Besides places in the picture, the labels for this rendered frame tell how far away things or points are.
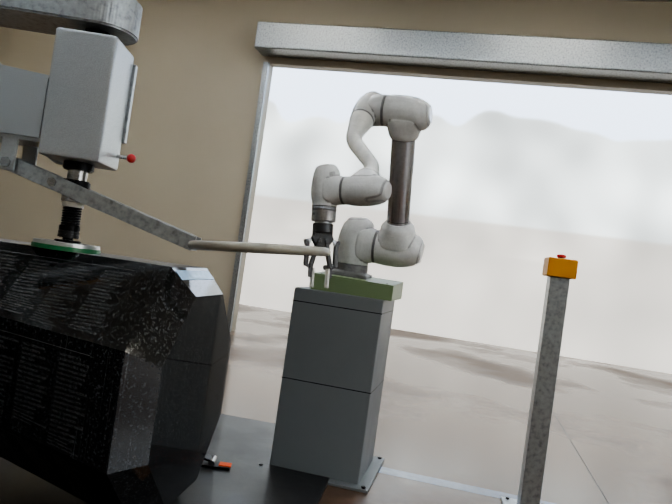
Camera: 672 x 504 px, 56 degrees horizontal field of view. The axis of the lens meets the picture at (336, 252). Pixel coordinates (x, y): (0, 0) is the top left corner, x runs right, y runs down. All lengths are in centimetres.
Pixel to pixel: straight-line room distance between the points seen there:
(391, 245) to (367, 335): 41
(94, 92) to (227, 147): 531
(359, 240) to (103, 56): 130
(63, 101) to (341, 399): 158
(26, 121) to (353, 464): 182
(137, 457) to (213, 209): 566
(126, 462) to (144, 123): 637
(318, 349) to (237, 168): 484
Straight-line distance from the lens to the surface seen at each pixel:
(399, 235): 275
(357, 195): 219
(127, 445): 194
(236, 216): 731
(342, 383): 275
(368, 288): 271
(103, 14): 231
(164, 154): 780
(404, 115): 261
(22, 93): 233
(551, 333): 281
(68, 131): 224
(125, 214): 220
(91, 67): 227
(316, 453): 284
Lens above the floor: 92
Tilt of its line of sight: 1 degrees up
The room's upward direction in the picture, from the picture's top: 8 degrees clockwise
